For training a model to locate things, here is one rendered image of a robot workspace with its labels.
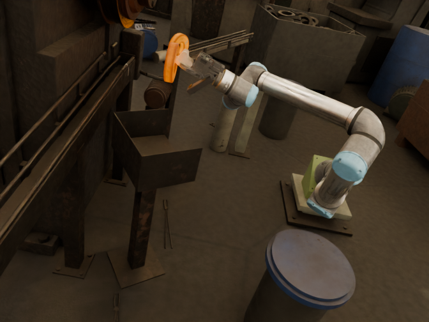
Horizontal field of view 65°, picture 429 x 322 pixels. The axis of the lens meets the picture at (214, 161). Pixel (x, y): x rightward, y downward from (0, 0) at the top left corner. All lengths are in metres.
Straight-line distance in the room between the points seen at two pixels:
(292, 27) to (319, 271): 2.69
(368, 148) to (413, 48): 3.20
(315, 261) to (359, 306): 0.63
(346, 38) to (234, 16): 1.24
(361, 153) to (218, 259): 0.85
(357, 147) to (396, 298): 0.99
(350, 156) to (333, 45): 2.64
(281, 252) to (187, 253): 0.59
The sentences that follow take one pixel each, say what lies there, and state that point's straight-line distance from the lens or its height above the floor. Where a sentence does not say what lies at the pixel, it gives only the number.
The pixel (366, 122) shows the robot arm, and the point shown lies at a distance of 1.32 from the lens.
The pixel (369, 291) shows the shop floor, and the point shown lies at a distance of 1.96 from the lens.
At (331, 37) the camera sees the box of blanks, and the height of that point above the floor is 0.67.
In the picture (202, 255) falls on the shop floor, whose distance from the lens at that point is 1.70.
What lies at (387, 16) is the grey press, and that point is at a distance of 5.03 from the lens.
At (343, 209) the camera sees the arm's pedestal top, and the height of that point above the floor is 0.12.
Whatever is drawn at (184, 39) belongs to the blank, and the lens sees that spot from 2.01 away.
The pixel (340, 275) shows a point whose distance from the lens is 1.28.
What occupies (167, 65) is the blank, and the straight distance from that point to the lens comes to 1.32.
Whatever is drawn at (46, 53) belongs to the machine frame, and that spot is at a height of 0.87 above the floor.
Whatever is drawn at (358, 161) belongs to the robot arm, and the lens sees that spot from 1.25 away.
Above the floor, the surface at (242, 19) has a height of 0.54.
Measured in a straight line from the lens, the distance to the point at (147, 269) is 1.60.
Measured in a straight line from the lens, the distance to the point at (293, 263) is 1.23.
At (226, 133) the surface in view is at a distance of 2.35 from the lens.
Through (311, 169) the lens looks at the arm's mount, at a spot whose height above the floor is 0.27.
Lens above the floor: 1.29
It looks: 34 degrees down
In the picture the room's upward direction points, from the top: 15 degrees clockwise
